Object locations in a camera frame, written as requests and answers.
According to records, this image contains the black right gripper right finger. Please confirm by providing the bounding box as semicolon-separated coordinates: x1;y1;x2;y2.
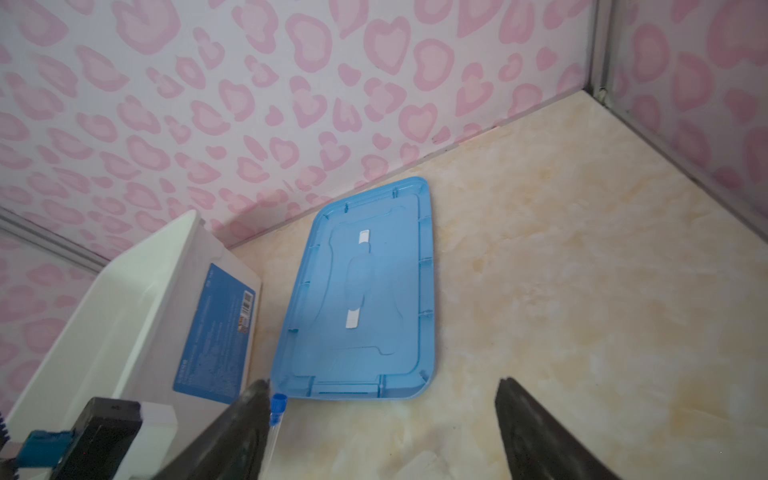
495;377;619;480

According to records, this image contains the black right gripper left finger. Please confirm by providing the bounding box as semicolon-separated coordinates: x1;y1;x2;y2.
155;380;270;480

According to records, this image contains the white plastic storage bin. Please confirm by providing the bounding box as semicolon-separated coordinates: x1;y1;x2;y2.
6;211;261;479

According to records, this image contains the blue plastic bin lid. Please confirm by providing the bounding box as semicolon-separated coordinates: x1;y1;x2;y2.
270;177;436;401

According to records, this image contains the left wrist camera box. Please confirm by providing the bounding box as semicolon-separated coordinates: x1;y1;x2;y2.
1;397;143;479

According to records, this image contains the left rear corner post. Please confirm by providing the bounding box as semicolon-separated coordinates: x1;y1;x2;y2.
1;208;109;274

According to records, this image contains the aluminium corner frame post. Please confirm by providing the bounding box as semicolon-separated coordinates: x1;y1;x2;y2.
584;0;616;104

